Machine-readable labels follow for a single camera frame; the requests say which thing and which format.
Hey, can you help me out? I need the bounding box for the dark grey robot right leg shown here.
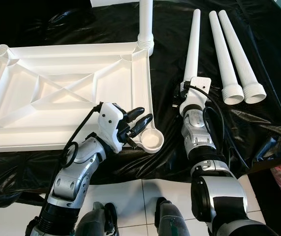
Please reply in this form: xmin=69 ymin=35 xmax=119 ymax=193
xmin=154 ymin=197 xmax=192 ymax=236

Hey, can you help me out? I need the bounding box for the dark grey robot left leg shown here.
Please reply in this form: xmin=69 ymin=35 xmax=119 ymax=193
xmin=75 ymin=202 xmax=119 ymax=236

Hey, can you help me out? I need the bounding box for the white plastic children table top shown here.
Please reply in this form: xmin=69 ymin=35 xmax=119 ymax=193
xmin=0 ymin=42 xmax=165 ymax=154

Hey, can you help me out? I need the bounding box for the dark grey robot leg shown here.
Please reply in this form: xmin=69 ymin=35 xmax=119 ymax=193
xmin=154 ymin=197 xmax=192 ymax=236
xmin=75 ymin=202 xmax=119 ymax=236

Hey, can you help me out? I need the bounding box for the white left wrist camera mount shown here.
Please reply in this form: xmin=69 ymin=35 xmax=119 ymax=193
xmin=97 ymin=102 xmax=128 ymax=154

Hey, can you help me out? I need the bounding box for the black plastic table cover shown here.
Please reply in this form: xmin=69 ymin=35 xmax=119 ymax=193
xmin=0 ymin=0 xmax=281 ymax=207

